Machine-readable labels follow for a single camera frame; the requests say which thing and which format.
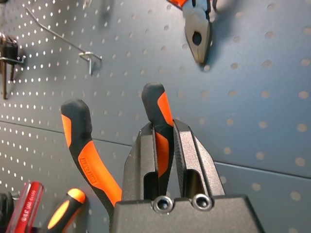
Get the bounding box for clear red handled screwdriver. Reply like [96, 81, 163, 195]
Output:
[6, 181, 44, 233]

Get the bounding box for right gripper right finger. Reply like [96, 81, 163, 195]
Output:
[173, 118, 225, 199]

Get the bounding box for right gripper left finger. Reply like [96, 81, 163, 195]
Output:
[122, 121, 160, 202]

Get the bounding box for orange black long-nose pliers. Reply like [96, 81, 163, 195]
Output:
[60, 82, 175, 221]

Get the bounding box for orange black combination pliers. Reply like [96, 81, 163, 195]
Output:
[167, 0, 218, 65]

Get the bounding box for black handled scissors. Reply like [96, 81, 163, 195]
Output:
[0, 31, 26, 100]

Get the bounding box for long silver peg hook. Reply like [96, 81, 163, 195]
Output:
[25, 7, 103, 75]

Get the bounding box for orange black handled screwdriver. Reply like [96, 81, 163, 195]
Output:
[47, 188, 86, 231]

